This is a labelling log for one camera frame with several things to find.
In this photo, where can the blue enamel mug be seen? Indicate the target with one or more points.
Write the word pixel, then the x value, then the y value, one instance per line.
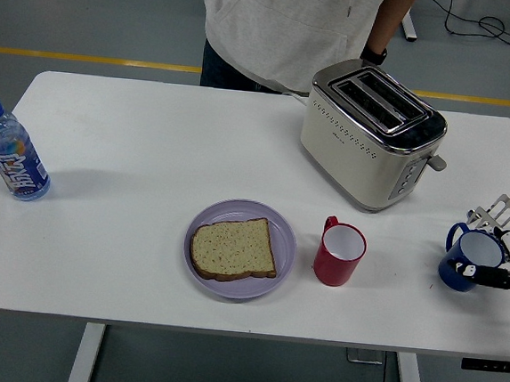
pixel 450 279

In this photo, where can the brown bread slice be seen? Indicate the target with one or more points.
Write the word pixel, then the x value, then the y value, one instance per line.
pixel 232 249

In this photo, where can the person's left forearm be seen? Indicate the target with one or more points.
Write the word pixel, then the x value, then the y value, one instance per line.
pixel 386 23

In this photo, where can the silver metal toast rack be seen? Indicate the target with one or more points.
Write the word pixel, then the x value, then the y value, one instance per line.
pixel 509 215

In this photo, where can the black table control panel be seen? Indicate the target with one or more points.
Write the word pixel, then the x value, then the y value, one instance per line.
pixel 490 365

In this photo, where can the red enamel mug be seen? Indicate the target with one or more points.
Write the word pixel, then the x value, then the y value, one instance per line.
pixel 333 269

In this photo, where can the cream and chrome toaster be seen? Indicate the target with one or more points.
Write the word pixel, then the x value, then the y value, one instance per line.
pixel 351 163

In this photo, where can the lilac plate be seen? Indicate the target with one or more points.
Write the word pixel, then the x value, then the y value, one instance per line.
pixel 286 247

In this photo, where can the black wristwatch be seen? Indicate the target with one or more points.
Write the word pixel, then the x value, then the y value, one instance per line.
pixel 374 56

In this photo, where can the white background table leg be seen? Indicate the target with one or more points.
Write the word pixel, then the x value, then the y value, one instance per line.
pixel 409 30

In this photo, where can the person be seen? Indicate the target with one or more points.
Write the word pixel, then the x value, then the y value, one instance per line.
pixel 287 24

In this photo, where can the blue-capped water bottle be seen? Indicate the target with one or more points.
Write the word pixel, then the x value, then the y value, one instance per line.
pixel 20 170

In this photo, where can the grey bracket under table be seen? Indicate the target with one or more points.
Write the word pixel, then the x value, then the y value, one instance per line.
pixel 363 357

